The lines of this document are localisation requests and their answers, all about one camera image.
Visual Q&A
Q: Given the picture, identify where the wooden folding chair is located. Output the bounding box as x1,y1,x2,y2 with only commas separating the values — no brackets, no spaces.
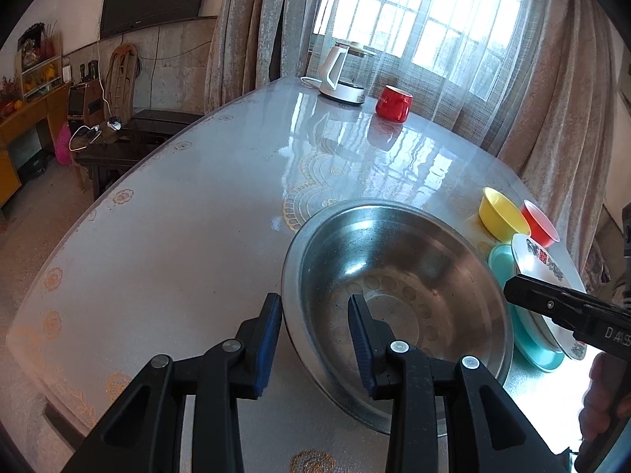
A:
106,43,141,119

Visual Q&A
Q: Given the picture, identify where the yellow plastic bowl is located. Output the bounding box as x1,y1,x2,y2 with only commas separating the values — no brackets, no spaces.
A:
479,186,532,240

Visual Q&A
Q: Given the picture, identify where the beige textured curtain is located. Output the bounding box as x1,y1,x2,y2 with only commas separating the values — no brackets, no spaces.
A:
498,0,622,277
204,0,336,114

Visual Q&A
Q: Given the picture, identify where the barred window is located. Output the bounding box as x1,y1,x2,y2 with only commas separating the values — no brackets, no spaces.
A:
315,0,533,80

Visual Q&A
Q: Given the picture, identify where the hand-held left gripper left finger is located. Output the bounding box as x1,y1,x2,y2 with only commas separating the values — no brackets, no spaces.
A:
64,293,283,473

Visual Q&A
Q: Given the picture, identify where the white electric kettle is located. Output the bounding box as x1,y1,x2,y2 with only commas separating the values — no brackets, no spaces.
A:
302,42,378,105

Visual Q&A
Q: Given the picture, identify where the person's right hand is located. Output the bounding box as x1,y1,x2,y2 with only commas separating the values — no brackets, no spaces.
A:
582,354,619,437

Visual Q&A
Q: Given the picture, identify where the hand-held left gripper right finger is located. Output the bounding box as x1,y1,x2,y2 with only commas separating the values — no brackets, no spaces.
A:
347,294,568,473

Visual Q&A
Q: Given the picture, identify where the dark electronic box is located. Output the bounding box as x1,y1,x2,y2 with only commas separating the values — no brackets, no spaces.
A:
68,84,106,119

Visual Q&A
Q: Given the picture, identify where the pink bag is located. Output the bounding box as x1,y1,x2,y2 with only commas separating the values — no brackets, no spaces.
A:
54,123,75,166

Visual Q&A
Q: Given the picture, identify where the red plastic bowl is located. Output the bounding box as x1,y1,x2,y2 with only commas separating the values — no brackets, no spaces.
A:
521,199,561,248

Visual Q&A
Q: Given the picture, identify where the white sheer curtain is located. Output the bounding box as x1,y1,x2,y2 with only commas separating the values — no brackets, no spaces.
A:
306,0,553,158

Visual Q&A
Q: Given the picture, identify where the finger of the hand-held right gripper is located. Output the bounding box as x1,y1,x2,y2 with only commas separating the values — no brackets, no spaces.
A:
504,275,592,328

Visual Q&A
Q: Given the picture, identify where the teal plastic plate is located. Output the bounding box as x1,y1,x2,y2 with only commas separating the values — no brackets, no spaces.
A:
488,244,565,372

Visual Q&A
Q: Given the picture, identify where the wooden cabinet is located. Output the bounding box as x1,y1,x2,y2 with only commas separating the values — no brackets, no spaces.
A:
0,24,72,208

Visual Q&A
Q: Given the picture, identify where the large white dragon print plate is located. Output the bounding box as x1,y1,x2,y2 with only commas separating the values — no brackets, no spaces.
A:
510,233,588,360

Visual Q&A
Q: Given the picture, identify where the printed sofa cushion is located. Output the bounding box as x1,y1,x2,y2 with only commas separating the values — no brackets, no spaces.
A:
589,236,627,301

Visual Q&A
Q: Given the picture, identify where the stainless steel bowl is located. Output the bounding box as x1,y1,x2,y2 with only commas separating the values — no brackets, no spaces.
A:
281,198,515,437

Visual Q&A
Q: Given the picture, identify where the red mug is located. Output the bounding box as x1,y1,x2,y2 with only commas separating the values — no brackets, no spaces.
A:
375,85,412,123

